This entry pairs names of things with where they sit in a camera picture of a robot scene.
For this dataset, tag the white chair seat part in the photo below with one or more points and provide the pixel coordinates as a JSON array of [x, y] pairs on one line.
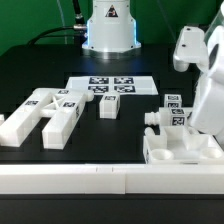
[[180, 145]]

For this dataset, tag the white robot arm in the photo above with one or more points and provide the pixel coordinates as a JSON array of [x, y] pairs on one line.
[[206, 51]]

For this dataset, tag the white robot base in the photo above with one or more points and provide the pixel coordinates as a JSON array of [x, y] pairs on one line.
[[111, 31]]

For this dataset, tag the white tagged cube nut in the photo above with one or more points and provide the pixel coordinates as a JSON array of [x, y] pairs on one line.
[[172, 100]]

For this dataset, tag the white part at left edge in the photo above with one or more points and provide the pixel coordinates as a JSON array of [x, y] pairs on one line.
[[1, 119]]

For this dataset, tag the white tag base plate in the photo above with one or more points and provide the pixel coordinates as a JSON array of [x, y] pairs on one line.
[[125, 85]]

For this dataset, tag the white chair back frame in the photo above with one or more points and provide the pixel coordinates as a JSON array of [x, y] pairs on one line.
[[63, 108]]

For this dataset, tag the white front fence rail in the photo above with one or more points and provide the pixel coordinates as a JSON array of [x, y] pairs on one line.
[[111, 179]]

